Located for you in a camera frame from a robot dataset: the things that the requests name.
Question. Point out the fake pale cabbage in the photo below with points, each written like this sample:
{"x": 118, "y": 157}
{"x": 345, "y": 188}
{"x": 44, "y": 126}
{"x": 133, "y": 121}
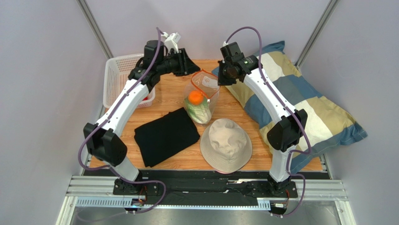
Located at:
{"x": 199, "y": 113}

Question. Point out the black folded cloth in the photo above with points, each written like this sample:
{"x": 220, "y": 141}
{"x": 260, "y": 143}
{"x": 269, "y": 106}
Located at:
{"x": 164, "y": 137}

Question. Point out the white plastic basket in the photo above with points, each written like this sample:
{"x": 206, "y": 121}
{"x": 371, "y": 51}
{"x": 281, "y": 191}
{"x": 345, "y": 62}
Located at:
{"x": 116, "y": 74}

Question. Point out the beige bucket hat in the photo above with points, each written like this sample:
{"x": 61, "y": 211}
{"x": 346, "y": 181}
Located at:
{"x": 225, "y": 146}

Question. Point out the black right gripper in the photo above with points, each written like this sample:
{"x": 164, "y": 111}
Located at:
{"x": 221, "y": 74}

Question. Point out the fake orange fruit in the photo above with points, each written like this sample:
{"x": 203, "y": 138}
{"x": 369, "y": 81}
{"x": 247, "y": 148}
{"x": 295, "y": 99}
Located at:
{"x": 195, "y": 97}

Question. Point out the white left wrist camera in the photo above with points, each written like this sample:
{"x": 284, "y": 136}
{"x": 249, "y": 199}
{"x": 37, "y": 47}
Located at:
{"x": 171, "y": 41}

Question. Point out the clear orange zip top bag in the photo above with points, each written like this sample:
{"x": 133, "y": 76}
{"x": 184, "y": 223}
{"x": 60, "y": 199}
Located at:
{"x": 207, "y": 83}

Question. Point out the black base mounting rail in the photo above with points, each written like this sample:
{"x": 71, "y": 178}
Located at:
{"x": 200, "y": 190}

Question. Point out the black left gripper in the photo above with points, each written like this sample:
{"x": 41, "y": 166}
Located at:
{"x": 186, "y": 65}

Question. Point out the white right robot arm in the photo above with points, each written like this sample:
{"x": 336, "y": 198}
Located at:
{"x": 289, "y": 123}

